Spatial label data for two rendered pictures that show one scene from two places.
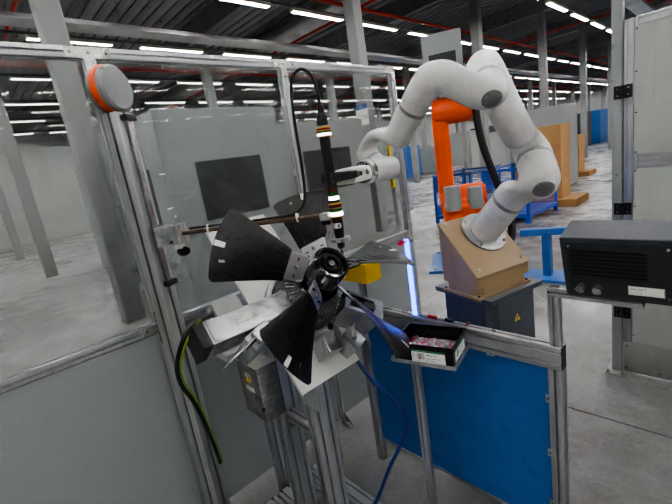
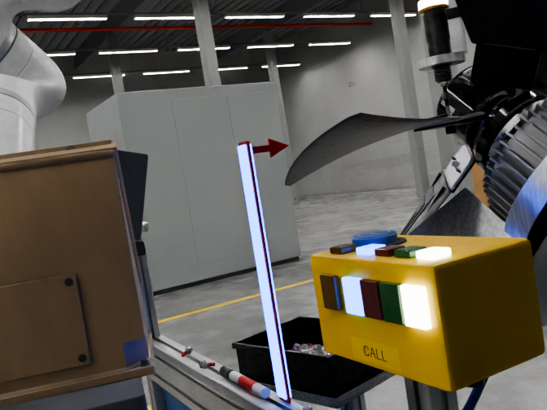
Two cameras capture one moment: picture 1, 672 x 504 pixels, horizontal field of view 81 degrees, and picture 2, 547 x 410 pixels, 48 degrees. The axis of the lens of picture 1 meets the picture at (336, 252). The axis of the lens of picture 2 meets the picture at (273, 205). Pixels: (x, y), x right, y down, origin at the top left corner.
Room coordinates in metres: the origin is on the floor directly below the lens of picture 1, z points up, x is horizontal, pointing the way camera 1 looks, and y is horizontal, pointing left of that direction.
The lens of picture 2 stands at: (2.26, -0.09, 1.15)
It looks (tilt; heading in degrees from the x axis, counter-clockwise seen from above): 3 degrees down; 193
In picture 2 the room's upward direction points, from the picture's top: 9 degrees counter-clockwise
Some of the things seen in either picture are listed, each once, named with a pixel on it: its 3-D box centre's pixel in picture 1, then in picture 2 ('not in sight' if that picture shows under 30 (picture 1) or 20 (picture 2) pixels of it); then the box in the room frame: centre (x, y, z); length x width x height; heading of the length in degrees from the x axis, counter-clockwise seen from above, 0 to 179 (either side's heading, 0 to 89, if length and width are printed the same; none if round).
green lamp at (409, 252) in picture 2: not in sight; (410, 251); (1.80, -0.10, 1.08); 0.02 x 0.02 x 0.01; 41
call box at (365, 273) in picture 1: (360, 271); (417, 307); (1.75, -0.10, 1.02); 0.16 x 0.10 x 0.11; 41
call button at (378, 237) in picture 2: not in sight; (374, 241); (1.72, -0.13, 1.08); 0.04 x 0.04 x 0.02
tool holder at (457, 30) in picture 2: (335, 226); (444, 31); (1.30, -0.01, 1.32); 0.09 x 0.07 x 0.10; 76
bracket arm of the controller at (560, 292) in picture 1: (593, 295); (123, 246); (1.05, -0.71, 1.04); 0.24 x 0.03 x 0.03; 41
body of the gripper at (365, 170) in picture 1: (353, 173); not in sight; (1.37, -0.10, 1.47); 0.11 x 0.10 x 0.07; 131
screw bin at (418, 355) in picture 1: (429, 343); (315, 354); (1.30, -0.28, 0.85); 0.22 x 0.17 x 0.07; 56
